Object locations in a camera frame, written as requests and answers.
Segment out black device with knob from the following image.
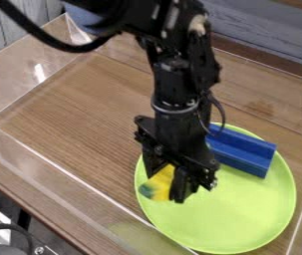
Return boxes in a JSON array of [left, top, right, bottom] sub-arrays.
[[9, 230, 72, 255]]

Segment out black cable loop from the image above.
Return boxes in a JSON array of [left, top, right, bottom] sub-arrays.
[[0, 222, 35, 255]]

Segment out clear acrylic enclosure wall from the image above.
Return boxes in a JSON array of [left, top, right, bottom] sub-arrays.
[[0, 11, 302, 255]]

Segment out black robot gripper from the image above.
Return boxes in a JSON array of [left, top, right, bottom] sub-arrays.
[[135, 106, 219, 203]]

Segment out blue foam block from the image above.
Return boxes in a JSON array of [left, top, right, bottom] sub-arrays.
[[206, 123, 277, 178]]

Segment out green round plate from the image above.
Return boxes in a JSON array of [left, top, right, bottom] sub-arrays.
[[133, 122, 298, 255]]

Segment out yellow toy banana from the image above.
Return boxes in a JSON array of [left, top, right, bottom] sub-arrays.
[[139, 164, 174, 201]]

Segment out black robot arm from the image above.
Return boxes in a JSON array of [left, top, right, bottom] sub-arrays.
[[0, 0, 220, 203]]

